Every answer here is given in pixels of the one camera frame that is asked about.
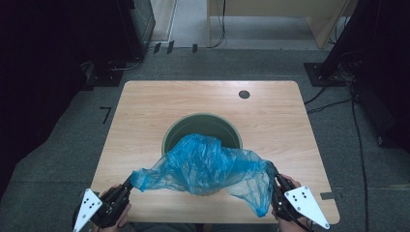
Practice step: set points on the person's left hand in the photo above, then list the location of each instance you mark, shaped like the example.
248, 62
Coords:
121, 224

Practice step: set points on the black stand base plate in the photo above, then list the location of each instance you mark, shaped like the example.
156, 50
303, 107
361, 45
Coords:
106, 78
322, 75

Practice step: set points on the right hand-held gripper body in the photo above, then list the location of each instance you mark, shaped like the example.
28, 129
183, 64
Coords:
303, 203

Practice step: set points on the black curtain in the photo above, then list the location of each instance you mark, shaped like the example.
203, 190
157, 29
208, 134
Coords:
386, 48
48, 64

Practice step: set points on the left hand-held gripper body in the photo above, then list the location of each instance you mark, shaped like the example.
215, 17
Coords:
109, 209

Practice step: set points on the blue plastic bag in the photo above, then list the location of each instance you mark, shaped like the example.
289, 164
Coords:
206, 164

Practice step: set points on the light wooden desk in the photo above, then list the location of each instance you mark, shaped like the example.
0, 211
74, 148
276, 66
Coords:
274, 8

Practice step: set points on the dark glass cabinet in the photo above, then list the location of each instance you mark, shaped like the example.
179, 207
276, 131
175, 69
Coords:
143, 19

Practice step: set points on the green plastic bucket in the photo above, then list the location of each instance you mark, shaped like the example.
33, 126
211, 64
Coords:
199, 124

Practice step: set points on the dark round table grommet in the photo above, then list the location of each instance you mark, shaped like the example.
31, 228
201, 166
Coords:
244, 94

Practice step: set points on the person's right hand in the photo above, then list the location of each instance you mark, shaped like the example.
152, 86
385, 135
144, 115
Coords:
290, 227

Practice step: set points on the grey tape piece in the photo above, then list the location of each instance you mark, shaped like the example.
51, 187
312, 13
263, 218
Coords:
327, 195

